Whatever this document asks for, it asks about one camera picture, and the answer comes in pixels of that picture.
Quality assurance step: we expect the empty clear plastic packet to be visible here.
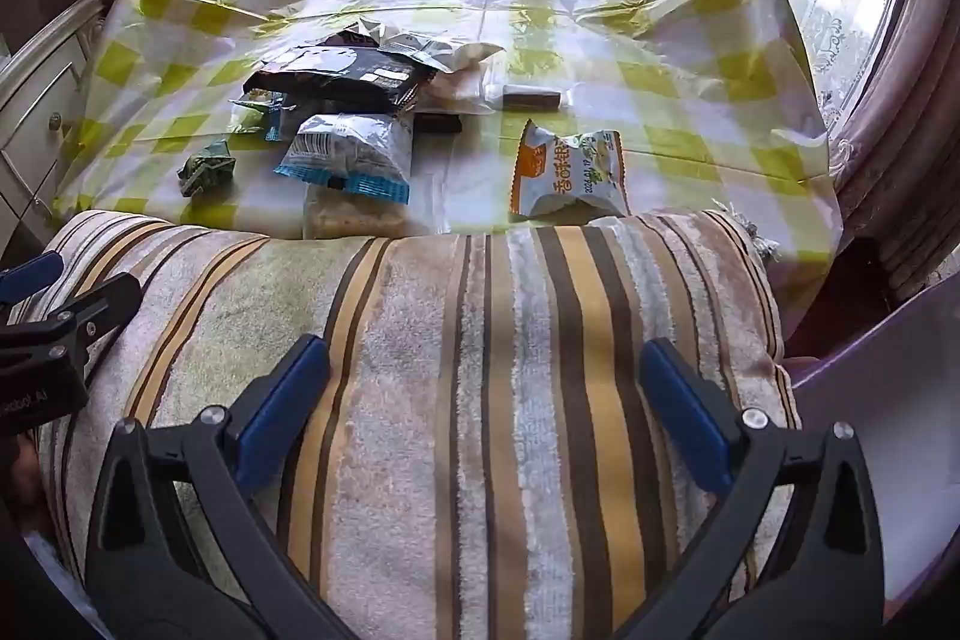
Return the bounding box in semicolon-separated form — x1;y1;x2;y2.
416;70;497;118

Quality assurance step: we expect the beige white snack packet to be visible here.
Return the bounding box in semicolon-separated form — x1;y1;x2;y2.
379;31;505;79

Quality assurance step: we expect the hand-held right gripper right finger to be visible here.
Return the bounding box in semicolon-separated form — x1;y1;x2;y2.
615;337;886;640

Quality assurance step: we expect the green pea snack packet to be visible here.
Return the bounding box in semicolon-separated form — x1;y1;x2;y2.
229;87;291;143

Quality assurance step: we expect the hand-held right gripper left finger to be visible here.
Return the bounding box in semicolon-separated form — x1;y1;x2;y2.
85;334;353;640

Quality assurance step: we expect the brown candy in clear wrapper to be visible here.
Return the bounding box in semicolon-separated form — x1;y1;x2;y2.
484;81;575;114

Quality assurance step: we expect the white cabinet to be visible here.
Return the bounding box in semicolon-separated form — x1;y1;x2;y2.
0;0;113;251

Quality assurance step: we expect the pink patterned curtain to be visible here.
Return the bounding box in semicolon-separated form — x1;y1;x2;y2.
825;0;960;300

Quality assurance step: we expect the white green fruit packet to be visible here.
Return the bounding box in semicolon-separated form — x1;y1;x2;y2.
510;119;631;226

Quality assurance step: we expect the small dark green wrapper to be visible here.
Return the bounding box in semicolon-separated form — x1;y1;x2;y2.
176;137;238;200

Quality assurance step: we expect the clear biscuit packet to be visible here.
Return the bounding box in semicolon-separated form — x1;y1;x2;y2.
300;190;412;241

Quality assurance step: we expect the large black snack packet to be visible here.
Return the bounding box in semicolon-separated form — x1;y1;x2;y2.
244;40;437;114

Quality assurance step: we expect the striped brown beige towel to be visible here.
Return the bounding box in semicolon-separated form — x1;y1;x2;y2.
22;209;803;640

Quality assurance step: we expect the yellow-green checked plastic tablecloth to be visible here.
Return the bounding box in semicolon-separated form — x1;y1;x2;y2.
52;0;845;326

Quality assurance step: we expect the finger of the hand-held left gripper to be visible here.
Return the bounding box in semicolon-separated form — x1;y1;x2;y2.
0;272;143;357
0;250;65;310

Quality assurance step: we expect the blue white snack packet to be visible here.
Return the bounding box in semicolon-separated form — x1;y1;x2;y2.
274;113;413;206

